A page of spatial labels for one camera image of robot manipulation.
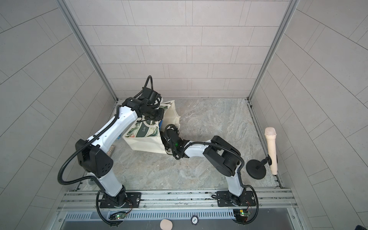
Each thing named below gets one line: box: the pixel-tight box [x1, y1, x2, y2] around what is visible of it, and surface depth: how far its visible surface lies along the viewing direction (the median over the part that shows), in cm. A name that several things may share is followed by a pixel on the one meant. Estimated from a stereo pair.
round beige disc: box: [159, 218, 173, 230], surface depth 65 cm
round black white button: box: [190, 215, 199, 226], surface depth 68 cm
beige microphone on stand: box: [264, 126, 278, 176], surface depth 65 cm
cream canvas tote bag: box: [122, 99, 181, 154], surface depth 81 cm
